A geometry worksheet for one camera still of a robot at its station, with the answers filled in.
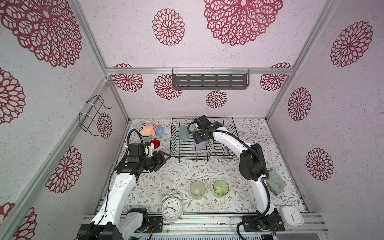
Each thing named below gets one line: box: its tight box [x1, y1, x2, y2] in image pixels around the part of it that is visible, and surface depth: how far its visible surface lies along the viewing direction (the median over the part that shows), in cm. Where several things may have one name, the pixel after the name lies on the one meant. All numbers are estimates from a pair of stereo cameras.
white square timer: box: [279, 205, 304, 227], surface depth 76 cm
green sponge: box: [266, 168, 288, 196], surface depth 87 cm
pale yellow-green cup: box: [190, 181, 206, 201], surface depth 85 cm
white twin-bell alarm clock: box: [161, 194, 184, 223], surface depth 76 cm
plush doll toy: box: [139, 120, 165, 137], surface depth 107 cm
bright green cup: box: [213, 179, 230, 198], surface depth 86 cm
